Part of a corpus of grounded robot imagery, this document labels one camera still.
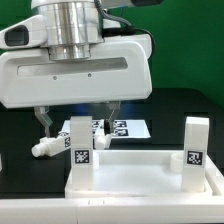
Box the white desk tabletop tray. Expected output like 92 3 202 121
65 150 213 198

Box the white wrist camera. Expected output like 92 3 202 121
0 15 47 50

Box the white L-shaped fence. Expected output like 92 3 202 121
0 150 224 224

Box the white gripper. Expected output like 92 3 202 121
0 35 152 138

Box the white marker sheet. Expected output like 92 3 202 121
60 120 151 139

